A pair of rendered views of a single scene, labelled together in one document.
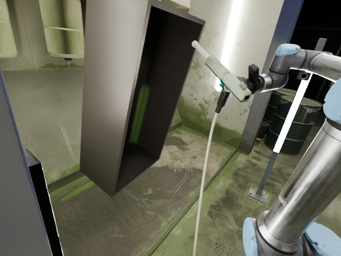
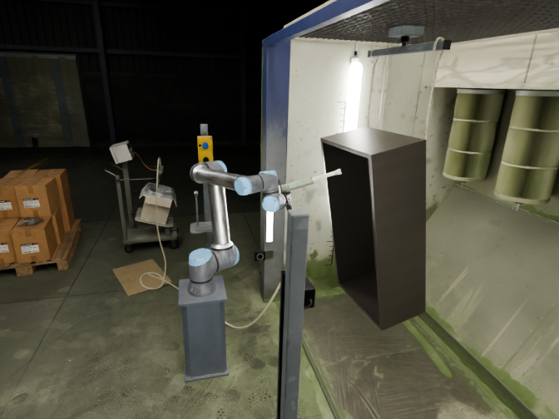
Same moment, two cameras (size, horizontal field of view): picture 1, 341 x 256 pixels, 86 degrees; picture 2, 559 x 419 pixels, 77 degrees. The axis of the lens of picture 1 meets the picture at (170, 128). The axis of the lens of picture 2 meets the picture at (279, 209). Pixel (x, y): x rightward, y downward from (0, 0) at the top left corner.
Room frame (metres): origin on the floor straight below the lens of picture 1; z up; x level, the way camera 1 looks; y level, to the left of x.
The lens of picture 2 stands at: (2.20, -1.81, 1.97)
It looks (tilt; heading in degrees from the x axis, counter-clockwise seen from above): 20 degrees down; 132
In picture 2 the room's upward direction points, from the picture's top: 2 degrees clockwise
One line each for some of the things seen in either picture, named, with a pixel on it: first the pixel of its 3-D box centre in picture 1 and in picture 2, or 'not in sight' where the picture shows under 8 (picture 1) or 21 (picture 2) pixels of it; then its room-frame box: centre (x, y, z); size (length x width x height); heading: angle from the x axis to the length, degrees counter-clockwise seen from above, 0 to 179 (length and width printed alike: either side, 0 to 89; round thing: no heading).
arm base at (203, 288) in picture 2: not in sight; (201, 282); (0.46, -0.61, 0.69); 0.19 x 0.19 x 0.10
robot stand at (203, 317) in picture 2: not in sight; (204, 327); (0.46, -0.61, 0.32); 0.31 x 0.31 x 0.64; 56
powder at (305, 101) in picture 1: (300, 101); not in sight; (2.90, -2.00, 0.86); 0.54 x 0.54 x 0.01
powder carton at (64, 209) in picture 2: not in sight; (57, 213); (-2.71, -0.57, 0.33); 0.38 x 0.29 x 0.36; 153
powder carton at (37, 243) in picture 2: not in sight; (35, 239); (-2.02, -0.99, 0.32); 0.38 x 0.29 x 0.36; 153
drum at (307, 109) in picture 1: (290, 125); not in sight; (2.89, -2.00, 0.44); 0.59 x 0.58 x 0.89; 161
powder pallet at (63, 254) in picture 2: not in sight; (37, 245); (-2.44, -0.91, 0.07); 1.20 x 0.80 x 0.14; 153
